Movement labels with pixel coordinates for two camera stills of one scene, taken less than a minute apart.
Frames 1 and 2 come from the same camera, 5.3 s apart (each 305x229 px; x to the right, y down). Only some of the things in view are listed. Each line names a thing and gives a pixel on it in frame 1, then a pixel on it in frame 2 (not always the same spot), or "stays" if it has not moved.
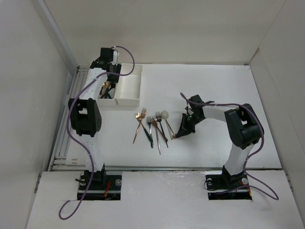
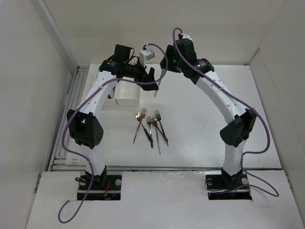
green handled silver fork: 149,120 stays
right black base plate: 219,188 stays
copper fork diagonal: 155,123 stays
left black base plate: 96,191 stays
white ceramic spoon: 165,115 to 163,71
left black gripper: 116,68 to 144,76
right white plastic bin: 127,89 stays
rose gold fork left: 139,118 stays
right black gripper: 185,129 to 170,52
